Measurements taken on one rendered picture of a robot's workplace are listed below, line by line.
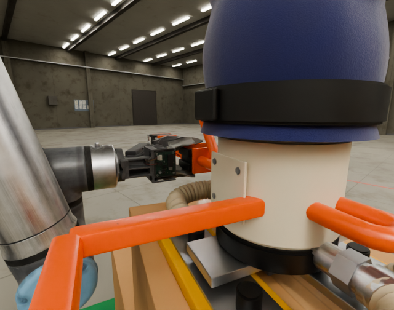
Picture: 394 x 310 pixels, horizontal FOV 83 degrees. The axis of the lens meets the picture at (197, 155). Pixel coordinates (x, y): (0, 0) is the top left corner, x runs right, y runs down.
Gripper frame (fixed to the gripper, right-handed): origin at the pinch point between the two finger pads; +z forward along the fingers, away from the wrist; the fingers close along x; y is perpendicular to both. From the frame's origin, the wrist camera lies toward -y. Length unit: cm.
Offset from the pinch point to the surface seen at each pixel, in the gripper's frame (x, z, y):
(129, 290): -53, -16, -24
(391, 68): 224, 1392, -572
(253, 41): 17.3, -10.3, 32.6
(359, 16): 18.9, -3.1, 37.7
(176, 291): -12.7, -16.1, 26.0
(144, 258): -12.7, -18.3, 17.2
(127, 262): -53, -14, -39
